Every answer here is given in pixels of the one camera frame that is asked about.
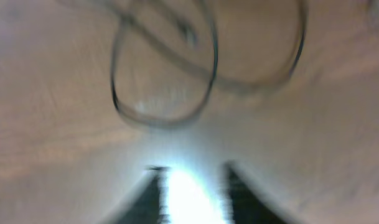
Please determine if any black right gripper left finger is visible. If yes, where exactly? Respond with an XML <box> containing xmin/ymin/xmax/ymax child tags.
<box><xmin>102</xmin><ymin>166</ymin><xmax>171</xmax><ymax>224</ymax></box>

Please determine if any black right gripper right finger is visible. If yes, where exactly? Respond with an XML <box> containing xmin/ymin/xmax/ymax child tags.
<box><xmin>223</xmin><ymin>161</ymin><xmax>300</xmax><ymax>224</ymax></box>

